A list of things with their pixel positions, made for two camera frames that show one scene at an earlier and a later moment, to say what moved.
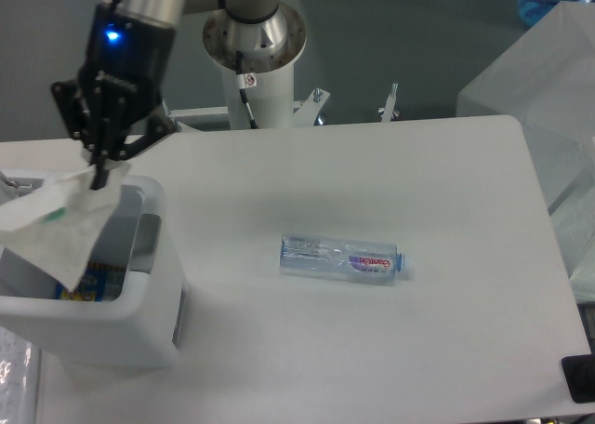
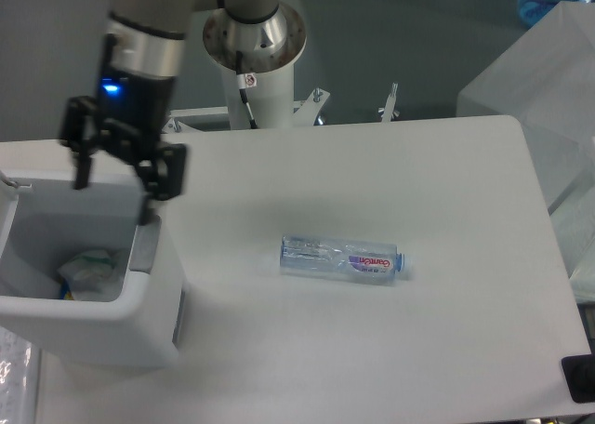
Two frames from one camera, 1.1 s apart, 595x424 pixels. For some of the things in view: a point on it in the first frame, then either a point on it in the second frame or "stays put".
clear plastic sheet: [19, 378] stays put
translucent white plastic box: [546, 80] stays put
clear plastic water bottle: [356, 260] stays put
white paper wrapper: [56, 223] -> [93, 275]
